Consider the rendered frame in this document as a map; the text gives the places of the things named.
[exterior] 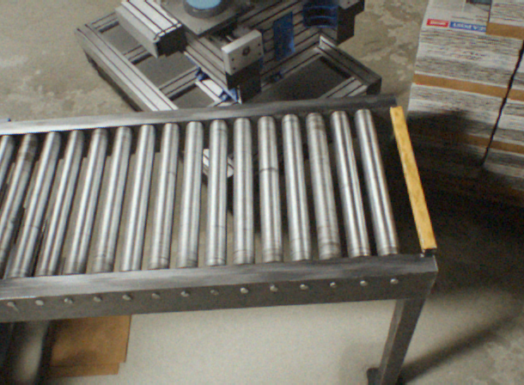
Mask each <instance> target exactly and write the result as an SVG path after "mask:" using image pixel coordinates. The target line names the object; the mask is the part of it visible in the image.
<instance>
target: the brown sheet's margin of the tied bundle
mask: <svg viewBox="0 0 524 385"><path fill-rule="evenodd" d="M488 20H489V16H488ZM487 25H488V27H486V28H487V29H486V32H485V34H491V35H497V37H504V38H510V39H518V40H524V27H520V26H514V25H507V24H501V23H495V22H489V24H488V21H487Z"/></svg>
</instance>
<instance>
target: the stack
mask: <svg viewBox="0 0 524 385"><path fill-rule="evenodd" d="M490 1H491V0H430V2H429V5H428V8H426V12H425V15H424V18H423V24H422V27H421V31H420V34H419V35H420V36H419V47H418V50H417V61H416V66H415V73H418V74H424V75H430V76H441V77H447V78H448V79H453V80H460V81H465V82H471V83H481V84H487V85H492V86H497V87H504V88H507V87H508V85H509V80H510V76H511V74H513V76H512V77H511V84H510V87H511V88H512V89H523V90H524V40H518V39H510V38H504V37H497V35H491V34H485V32H486V27H487V21H488V16H489V11H490ZM410 92H411V93H410V97H409V98H410V101H409V105H408V110H407V116H406V124H407V125H416V126H422V127H428V128H433V129H438V130H444V131H455V132H459V133H465V135H470V136H475V137H480V138H490V136H491V132H492V138H491V141H492V140H494V141H500V142H505V143H510V144H520V145H524V101H519V100H513V99H507V95H508V90H507V94H506V95H505V98H500V97H494V96H488V95H478V94H473V93H467V92H466V91H461V90H456V89H445V88H440V87H435V86H429V85H423V84H418V83H412V84H411V90H410ZM492 129H493V130H492ZM408 136H409V139H410V143H411V150H413V154H414V157H415V161H416V165H417V169H422V170H425V171H430V172H435V173H438V174H446V175H451V177H455V178H460V179H463V180H471V181H474V180H475V179H476V178H477V181H476V182H480V183H485V184H491V185H495V186H504V187H508V188H514V189H518V191H523V192H524V155H522V154H517V153H513V152H507V151H502V150H493V149H492V148H490V143H489V145H488V147H487V146H481V145H476V144H467V143H462V142H457V141H451V140H447V139H441V138H435V137H425V136H421V134H416V133H410V132H408ZM419 179H420V182H421V186H422V189H423V196H424V200H425V201H427V202H431V203H435V204H439V205H443V206H447V207H451V208H456V209H460V210H464V211H472V212H476V213H480V214H485V215H489V216H493V217H501V218H502V219H505V220H509V221H514V222H518V223H524V214H521V213H517V212H512V211H505V210H500V209H496V208H491V207H488V206H483V205H478V204H475V203H471V202H466V201H462V200H458V199H450V198H445V197H442V196H436V195H433V194H430V193H431V189H432V188H436V189H442V191H445V192H450V193H458V194H462V195H466V196H471V197H475V198H480V199H488V200H492V201H496V202H501V203H505V204H509V205H513V206H518V207H522V208H524V199H522V198H517V197H513V196H508V195H503V194H499V193H493V192H486V191H480V189H476V188H474V187H468V186H461V185H456V184H451V183H447V182H443V181H438V180H431V179H427V178H422V177H419ZM392 194H393V195H397V196H402V197H406V198H409V193H408V189H407V185H406V181H405V173H401V172H396V174H395V178H394V184H393V193H392Z"/></svg>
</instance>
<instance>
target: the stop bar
mask: <svg viewBox="0 0 524 385"><path fill-rule="evenodd" d="M390 114H391V118H392V122H393V129H394V133H395V137H396V142H397V145H398V146H399V153H400V157H401V161H402V166H403V169H404V173H405V181H406V185H407V189H408V193H409V197H410V201H411V208H412V209H413V213H414V217H415V221H416V225H417V232H418V237H419V241H420V244H421V249H422V253H423V254H432V253H435V252H436V250H437V248H436V241H435V237H434V234H433V229H432V223H431V222H430V215H429V212H428V208H427V204H425V200H424V196H423V189H422V186H421V182H420V179H419V174H418V171H417V165H416V161H415V157H414V154H413V150H411V143H410V139H409V136H408V131H407V125H406V124H405V117H404V114H403V110H402V107H401V106H396V107H391V108H390Z"/></svg>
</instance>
